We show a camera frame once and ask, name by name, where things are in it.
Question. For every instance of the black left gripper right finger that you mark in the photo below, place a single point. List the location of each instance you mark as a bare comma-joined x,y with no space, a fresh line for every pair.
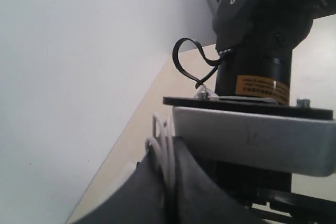
198,199

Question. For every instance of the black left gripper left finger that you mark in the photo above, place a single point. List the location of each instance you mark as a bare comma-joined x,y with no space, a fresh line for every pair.
141,199

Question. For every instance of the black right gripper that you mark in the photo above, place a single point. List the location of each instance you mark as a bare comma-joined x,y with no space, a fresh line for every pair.
252,185

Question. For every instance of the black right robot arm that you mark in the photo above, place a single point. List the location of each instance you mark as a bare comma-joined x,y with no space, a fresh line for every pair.
254,41

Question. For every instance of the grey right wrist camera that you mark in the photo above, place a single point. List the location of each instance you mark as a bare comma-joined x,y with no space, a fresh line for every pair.
292,145

